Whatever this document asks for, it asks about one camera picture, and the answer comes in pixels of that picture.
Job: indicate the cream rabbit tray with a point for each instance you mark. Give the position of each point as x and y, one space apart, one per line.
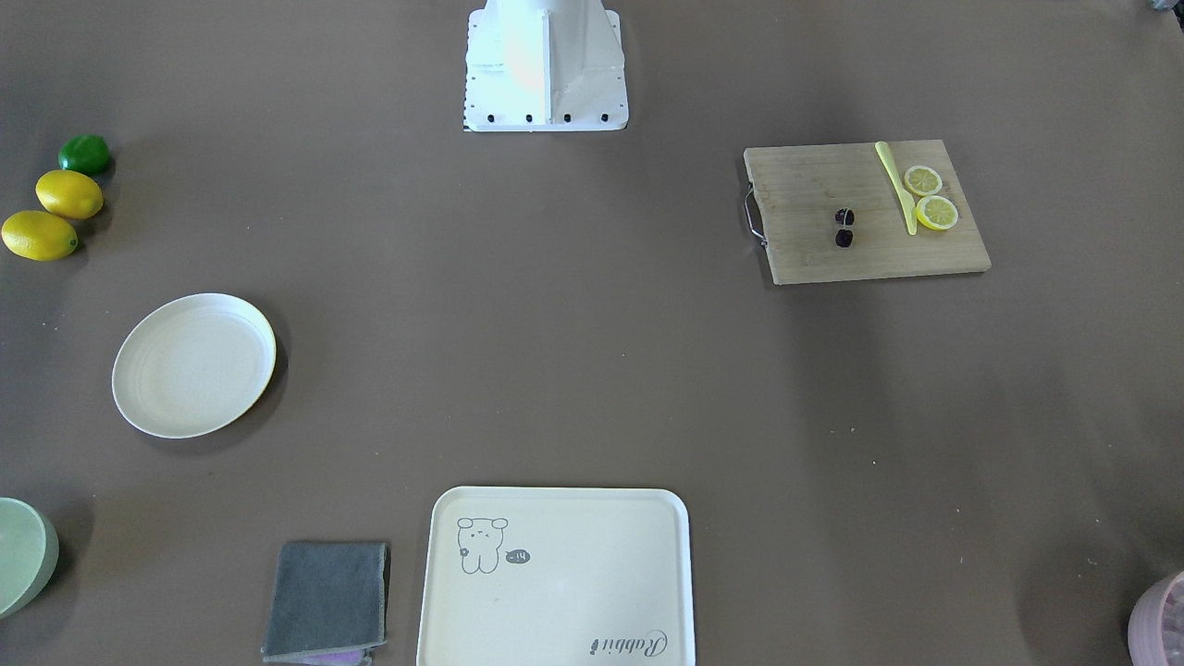
558 576

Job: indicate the bamboo cutting board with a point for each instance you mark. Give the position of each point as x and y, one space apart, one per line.
795 191

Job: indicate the yellow plastic knife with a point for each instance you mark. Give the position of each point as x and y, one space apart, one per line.
905 198

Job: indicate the lemon slice far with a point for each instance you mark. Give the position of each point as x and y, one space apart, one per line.
922 181

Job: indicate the lemon slice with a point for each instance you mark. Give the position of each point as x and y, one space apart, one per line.
922 181
936 212

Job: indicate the lemon slice near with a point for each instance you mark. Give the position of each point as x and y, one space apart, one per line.
936 212

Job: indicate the grey folded cloth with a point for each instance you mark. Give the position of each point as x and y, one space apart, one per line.
328 603

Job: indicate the cream round plate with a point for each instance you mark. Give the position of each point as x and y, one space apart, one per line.
194 365

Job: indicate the green lime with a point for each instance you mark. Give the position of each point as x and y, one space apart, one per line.
87 154

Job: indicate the yellow lemon near lime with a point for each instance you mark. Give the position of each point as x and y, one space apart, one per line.
70 194

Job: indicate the yellow lemon outer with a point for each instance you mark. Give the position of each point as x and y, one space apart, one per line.
38 236

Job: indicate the light green bowl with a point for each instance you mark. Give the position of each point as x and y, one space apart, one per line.
29 551

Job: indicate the pink bowl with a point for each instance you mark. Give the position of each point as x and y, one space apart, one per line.
1155 628

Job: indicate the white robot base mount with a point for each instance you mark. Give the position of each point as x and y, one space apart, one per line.
554 66

